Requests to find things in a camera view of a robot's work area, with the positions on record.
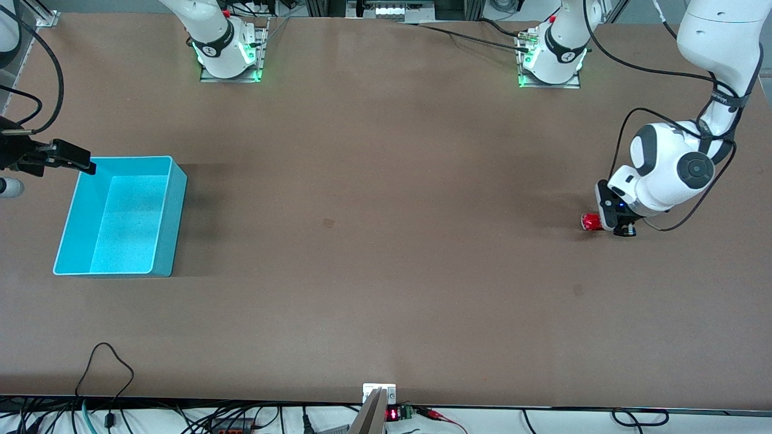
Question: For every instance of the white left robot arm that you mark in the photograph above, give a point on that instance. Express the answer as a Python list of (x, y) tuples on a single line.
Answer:
[(663, 163)]

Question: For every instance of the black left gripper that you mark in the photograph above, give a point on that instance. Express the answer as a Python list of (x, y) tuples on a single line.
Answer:
[(616, 217)]

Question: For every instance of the white mast bracket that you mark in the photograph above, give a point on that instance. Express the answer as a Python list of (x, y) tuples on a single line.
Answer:
[(389, 392)]

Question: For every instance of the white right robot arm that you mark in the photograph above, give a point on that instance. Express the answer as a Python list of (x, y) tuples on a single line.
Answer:
[(211, 30)]

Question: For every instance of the grey camera mast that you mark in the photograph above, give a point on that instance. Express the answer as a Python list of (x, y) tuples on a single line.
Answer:
[(371, 416)]

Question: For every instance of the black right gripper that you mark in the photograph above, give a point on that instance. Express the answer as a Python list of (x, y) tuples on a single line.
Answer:
[(13, 152)]

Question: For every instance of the red LED display module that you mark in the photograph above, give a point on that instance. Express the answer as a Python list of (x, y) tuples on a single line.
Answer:
[(392, 415)]

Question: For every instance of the white lit device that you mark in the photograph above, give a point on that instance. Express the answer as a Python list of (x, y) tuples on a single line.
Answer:
[(401, 10)]

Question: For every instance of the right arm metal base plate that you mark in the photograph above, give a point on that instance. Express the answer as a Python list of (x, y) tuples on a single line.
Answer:
[(263, 54)]

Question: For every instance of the red beetle toy car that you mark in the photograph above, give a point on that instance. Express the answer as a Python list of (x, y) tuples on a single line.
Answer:
[(590, 222)]

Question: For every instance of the blue plastic box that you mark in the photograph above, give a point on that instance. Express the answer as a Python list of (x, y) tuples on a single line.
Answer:
[(120, 223)]

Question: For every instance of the red clip lead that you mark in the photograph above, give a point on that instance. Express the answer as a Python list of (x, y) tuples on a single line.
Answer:
[(433, 414)]

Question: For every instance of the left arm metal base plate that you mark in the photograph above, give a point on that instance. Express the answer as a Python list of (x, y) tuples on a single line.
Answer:
[(573, 85)]

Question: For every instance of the aluminium frame corner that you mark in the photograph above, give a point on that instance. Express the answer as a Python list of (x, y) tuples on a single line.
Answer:
[(45, 17)]

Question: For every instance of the orange power strip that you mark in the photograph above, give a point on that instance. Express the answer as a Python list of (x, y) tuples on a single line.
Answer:
[(232, 427)]

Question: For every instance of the green terminal block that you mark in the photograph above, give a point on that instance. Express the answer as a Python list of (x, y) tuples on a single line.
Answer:
[(407, 413)]

